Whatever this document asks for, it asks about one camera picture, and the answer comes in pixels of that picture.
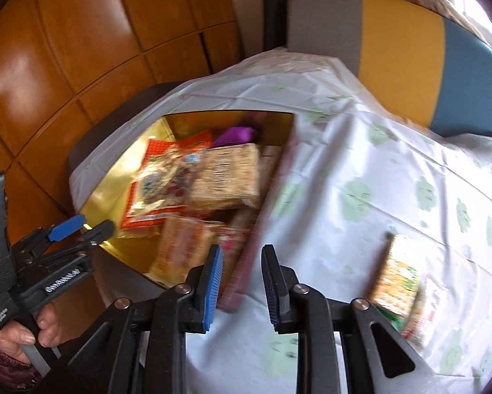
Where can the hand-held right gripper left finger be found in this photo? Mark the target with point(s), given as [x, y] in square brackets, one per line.
[213, 287]

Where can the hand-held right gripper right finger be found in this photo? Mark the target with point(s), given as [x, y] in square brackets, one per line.
[270, 287]

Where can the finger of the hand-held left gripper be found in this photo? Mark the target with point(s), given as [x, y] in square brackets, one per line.
[67, 227]
[100, 232]

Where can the maroon gold gift box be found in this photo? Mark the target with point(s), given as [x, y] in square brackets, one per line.
[106, 197]

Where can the clear orange cake packet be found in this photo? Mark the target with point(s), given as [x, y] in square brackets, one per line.
[180, 250]

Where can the large rice cracker packet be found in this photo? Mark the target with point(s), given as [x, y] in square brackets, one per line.
[225, 176]

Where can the person's left forearm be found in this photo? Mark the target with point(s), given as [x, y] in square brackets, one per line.
[3, 369]

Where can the person's left hand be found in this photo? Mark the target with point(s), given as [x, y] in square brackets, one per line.
[13, 334]

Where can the orange red snack packet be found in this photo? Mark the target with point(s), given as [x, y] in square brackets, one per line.
[159, 180]

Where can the green orange snack packet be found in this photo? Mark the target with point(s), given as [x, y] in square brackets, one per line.
[393, 279]

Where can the purple snack packet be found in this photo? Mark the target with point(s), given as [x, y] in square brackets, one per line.
[233, 136]

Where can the cloud print tablecloth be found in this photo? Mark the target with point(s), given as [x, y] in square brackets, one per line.
[352, 152]

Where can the white snack packet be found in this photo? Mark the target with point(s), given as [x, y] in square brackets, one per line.
[430, 308]

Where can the grey yellow blue chair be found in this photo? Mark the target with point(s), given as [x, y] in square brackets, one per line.
[398, 49]

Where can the black chair post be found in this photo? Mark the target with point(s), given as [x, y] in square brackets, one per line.
[276, 8]

